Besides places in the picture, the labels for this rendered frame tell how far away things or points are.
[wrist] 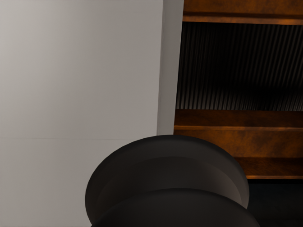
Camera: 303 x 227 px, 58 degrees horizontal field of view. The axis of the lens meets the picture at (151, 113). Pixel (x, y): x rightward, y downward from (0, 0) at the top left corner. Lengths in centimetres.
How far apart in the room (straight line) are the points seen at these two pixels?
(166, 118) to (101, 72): 6
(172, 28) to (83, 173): 12
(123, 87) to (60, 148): 6
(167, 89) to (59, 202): 12
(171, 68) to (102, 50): 5
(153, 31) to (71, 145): 9
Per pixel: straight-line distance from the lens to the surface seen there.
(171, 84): 20
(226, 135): 40
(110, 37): 16
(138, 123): 18
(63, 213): 23
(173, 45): 19
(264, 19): 32
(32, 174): 21
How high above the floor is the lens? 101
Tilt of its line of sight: 64 degrees down
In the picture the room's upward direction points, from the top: 176 degrees clockwise
